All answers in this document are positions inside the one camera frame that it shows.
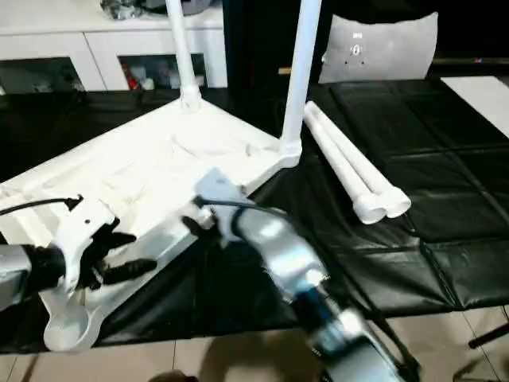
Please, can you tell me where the black cabinet with gold label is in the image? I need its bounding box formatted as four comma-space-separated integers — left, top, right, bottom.
223, 0, 335, 98

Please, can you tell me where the white plastic table leg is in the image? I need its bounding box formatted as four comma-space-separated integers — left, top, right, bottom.
165, 0, 203, 113
309, 100, 413, 220
303, 102, 388, 225
278, 0, 324, 168

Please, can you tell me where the black work mat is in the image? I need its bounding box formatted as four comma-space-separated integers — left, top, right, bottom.
0, 76, 509, 356

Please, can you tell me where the white plastic table top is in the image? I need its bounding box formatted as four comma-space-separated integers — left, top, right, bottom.
0, 94, 305, 353

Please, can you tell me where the black stand leg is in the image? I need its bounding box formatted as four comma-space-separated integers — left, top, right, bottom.
468, 325, 509, 351

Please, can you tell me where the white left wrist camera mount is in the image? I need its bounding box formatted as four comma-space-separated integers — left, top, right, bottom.
49, 197, 122, 294

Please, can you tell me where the white cabinet with glass doors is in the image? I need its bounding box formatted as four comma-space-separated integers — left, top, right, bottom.
0, 0, 230, 93

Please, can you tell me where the flat white board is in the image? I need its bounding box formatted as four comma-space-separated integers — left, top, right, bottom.
440, 76, 509, 138

